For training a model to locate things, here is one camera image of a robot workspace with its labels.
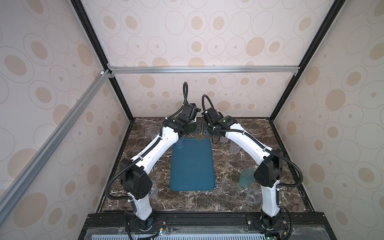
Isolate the yellow tall plastic glass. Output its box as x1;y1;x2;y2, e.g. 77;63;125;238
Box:
194;133;206;141

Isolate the clear faceted glass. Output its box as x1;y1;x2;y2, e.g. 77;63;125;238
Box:
148;127;161;140
220;137;229;144

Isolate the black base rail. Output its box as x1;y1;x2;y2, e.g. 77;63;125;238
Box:
78;212;336;240

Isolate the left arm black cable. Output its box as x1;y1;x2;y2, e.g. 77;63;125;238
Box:
104;81;189;201

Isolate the silver diagonal left rail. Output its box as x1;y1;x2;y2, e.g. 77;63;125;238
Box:
1;69;112;225

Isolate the silver horizontal back rail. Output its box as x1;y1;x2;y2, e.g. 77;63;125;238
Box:
110;65;300;75

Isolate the clear glass front right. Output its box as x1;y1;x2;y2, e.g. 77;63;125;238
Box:
245;189;262;206

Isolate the clear faceted glass far left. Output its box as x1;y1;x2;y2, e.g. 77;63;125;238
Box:
148;127;161;140

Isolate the teal plastic tray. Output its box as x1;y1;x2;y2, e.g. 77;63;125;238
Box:
170;138;216;192

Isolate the clear glass near right gripper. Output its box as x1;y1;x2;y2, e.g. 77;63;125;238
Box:
230;141;241;154

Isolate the clear faceted glass back right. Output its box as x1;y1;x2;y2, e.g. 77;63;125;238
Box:
220;137;229;144

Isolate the clear glass front left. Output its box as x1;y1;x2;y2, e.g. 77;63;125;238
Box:
149;180;159;199

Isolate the black corner frame post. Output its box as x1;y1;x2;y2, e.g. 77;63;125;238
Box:
269;0;347;122
69;0;135;122

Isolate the blue tall plastic glass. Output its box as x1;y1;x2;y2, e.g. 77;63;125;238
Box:
173;137;185;149

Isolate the green textured plastic glass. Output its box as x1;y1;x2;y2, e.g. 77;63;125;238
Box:
239;168;256;188

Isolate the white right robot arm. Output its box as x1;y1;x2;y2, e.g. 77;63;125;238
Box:
202;107;283;218

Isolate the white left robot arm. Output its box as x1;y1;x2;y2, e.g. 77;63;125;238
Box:
120;103;201;222

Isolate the black corner frame post right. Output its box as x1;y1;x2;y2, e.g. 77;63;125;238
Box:
269;0;347;122

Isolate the black corner frame post left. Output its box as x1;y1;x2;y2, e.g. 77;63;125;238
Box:
69;0;135;122

